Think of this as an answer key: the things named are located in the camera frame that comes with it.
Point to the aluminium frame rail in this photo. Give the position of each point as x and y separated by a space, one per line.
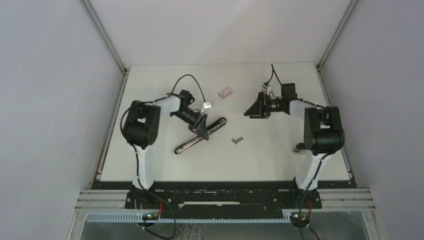
108 206

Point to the silver staple strip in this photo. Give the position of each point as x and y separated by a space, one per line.
237 140

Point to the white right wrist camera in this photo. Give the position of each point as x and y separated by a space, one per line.
266 88

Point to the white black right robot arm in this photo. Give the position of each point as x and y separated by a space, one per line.
323 133

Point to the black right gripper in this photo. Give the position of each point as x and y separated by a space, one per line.
259 109

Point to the red white staple box sleeve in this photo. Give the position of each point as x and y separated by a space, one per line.
225 92

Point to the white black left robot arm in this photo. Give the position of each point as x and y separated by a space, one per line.
140 128

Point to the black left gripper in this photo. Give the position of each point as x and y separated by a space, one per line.
200 127

